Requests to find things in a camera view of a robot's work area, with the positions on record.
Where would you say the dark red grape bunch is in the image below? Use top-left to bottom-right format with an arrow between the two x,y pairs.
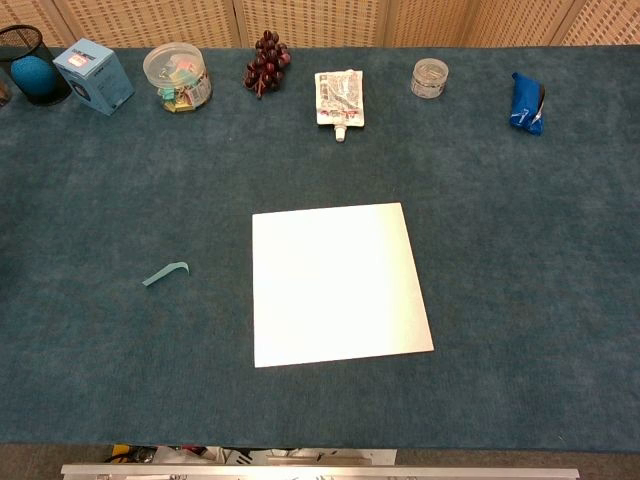
242,29 -> 292,100

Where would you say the blue textured ball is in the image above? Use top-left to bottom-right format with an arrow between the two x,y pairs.
10,55 -> 57,97

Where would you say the silver aluminium rail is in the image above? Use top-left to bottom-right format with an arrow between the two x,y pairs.
60,463 -> 581,480

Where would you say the white square paper sheet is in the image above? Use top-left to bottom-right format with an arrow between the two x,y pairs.
251,201 -> 435,369

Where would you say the black mesh pen holder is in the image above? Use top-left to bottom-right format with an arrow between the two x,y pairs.
0,24 -> 74,107

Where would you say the dark teal felt table mat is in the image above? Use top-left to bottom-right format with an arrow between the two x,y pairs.
0,45 -> 640,454

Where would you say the clear jar of binder clips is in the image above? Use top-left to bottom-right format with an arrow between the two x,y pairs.
142,42 -> 214,114

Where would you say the white spouted pouch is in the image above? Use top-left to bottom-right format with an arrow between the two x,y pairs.
313,69 -> 367,145

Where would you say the small light blue strip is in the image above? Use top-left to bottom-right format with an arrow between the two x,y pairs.
141,261 -> 191,288

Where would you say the light blue cardboard box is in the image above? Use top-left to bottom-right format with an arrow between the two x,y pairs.
52,38 -> 137,117

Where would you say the woven bamboo folding screen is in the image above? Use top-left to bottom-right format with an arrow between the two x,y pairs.
0,0 -> 640,50

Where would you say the small clear round container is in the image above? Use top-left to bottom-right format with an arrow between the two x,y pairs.
410,57 -> 450,100

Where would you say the blue wrapped packet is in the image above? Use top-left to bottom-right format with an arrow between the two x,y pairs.
509,72 -> 547,138

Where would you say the white panel with clutter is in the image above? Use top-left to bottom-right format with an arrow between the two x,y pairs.
103,444 -> 399,466

